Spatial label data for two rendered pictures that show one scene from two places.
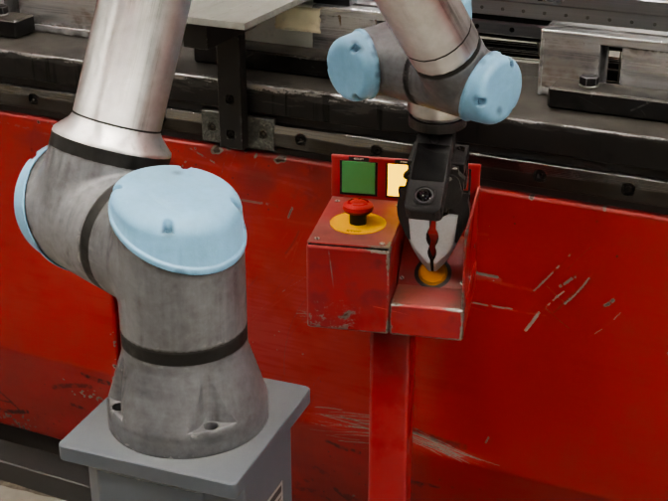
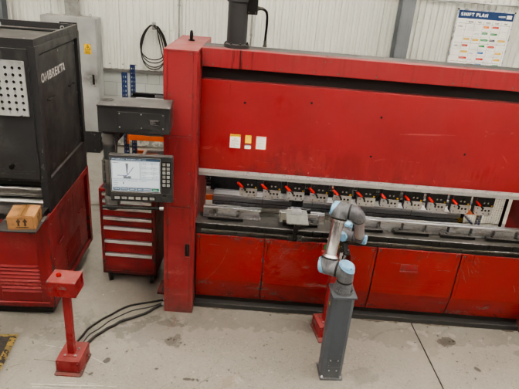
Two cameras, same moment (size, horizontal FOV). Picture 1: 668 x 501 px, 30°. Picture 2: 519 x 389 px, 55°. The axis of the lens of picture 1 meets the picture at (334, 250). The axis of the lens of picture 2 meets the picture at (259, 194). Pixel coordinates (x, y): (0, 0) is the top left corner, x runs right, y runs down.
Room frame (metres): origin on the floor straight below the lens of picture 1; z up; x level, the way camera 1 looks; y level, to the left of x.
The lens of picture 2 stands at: (-1.47, 2.04, 2.85)
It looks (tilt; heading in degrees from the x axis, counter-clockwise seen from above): 24 degrees down; 335
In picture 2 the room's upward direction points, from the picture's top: 5 degrees clockwise
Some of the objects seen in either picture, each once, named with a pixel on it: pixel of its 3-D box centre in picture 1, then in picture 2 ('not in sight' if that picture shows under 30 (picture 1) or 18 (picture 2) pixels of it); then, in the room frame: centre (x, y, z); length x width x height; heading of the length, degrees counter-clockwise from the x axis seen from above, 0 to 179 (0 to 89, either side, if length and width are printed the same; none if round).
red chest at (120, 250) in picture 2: not in sight; (134, 228); (2.87, 1.30, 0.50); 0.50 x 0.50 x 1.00; 65
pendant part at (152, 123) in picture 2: not in sight; (137, 158); (2.03, 1.41, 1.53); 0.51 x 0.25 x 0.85; 71
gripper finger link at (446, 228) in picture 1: (447, 234); not in sight; (1.47, -0.15, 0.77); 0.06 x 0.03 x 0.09; 168
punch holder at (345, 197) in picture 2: not in sight; (342, 193); (1.77, -0.26, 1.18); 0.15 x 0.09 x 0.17; 65
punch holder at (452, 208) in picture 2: not in sight; (459, 202); (1.35, -1.17, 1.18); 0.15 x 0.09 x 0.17; 65
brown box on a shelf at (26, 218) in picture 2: not in sight; (20, 217); (2.25, 2.24, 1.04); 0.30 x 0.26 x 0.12; 69
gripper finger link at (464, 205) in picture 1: (450, 209); not in sight; (1.44, -0.15, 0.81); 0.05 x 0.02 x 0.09; 78
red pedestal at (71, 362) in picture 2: not in sight; (69, 320); (1.73, 1.99, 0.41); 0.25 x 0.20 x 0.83; 155
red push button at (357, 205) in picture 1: (358, 214); not in sight; (1.47, -0.03, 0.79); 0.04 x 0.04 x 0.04
